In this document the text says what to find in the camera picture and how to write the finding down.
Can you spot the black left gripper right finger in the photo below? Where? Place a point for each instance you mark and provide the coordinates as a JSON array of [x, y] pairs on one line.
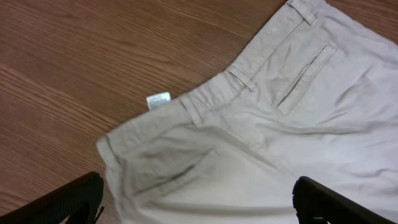
[[316, 204]]

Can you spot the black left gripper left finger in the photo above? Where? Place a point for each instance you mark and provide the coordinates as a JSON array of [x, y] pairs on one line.
[[78, 202]]

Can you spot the beige khaki shorts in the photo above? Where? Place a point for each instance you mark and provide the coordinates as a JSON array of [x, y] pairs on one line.
[[314, 93]]

